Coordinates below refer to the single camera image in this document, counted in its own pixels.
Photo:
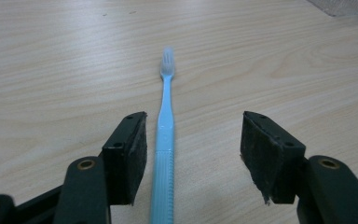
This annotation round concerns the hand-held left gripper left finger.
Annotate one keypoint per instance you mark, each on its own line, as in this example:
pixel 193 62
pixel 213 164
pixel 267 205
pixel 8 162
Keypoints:
pixel 125 161

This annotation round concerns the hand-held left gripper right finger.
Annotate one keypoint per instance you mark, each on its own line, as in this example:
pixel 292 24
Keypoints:
pixel 268 158

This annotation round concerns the light blue toothbrush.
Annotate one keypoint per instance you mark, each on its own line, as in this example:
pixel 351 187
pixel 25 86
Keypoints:
pixel 164 149

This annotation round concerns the grey mat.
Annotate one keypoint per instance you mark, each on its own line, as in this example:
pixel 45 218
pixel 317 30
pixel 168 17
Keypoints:
pixel 345 6

